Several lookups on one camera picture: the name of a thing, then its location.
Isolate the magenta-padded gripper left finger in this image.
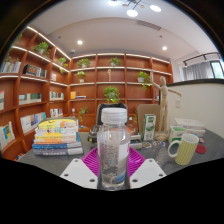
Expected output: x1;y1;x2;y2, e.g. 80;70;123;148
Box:
59;147;101;190

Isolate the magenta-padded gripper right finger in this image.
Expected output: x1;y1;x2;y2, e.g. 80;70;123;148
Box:
127;147;167;190

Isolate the clear plastic water bottle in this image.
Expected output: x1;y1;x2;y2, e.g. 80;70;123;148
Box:
96;107;132;192

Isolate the colourful book stack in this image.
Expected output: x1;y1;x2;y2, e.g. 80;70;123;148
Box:
32;117;84;157

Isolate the yellow striped white mug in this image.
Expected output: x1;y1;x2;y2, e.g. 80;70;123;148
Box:
167;133;200;166

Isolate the green and white carton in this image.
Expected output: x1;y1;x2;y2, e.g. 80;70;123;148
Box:
142;113;157;142

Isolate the flat round red coaster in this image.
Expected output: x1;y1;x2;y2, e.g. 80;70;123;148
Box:
195;143;207;155

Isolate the tan chair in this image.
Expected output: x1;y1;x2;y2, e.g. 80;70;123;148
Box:
135;103;162;133

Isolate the chair with dark jacket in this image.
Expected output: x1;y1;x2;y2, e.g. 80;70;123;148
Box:
95;102;128;127

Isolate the wooden artist mannequin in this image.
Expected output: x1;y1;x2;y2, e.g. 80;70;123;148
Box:
149;70;183;142

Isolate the wooden shelf unit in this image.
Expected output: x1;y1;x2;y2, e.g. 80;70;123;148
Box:
0;25;174;161

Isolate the grey curtain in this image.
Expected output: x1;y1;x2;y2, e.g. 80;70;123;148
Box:
182;61;214;82

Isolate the window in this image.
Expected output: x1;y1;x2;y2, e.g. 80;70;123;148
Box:
209;60;224;80

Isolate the ceiling air vent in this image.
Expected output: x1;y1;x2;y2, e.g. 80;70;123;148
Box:
135;19;162;32

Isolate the branched ceiling lamp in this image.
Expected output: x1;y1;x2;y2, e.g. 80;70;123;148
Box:
107;0;163;18

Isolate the black ceiling track rail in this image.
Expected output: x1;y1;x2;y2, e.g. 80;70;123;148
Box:
182;52;221;67

